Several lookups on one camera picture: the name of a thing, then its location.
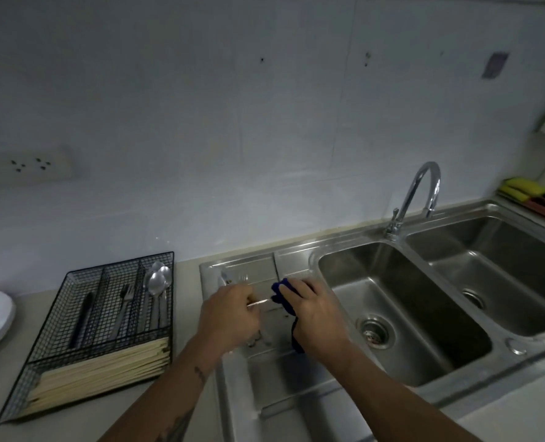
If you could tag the black knife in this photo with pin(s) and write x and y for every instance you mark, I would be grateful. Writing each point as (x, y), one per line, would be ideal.
(82, 317)

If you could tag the pile of steel cutlery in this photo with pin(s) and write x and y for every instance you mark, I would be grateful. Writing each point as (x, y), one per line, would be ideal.
(226, 279)

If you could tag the bundle of wooden chopsticks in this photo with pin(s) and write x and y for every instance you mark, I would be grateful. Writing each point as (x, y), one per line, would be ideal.
(97, 372)

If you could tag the white wall outlet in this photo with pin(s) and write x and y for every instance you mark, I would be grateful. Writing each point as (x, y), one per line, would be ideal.
(60, 165)

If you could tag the person's right forearm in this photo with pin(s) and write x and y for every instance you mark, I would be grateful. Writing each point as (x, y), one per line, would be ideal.
(392, 400)

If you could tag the stainless steel double sink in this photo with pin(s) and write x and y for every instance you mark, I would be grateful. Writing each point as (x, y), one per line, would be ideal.
(392, 290)

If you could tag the yellow sponge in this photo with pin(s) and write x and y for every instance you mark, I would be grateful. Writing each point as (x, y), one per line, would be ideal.
(521, 186)

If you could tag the person's right hand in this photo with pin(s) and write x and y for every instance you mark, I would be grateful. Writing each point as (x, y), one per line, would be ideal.
(320, 322)

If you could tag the person's left forearm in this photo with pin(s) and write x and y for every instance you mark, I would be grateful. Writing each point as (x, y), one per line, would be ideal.
(162, 400)

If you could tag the person's left hand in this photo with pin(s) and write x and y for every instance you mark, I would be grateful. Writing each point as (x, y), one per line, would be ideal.
(231, 317)

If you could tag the chrome faucet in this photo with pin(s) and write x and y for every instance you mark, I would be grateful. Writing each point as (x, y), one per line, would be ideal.
(431, 166)

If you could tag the dark blue cloth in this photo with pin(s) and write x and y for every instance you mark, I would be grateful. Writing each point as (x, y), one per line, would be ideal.
(278, 290)

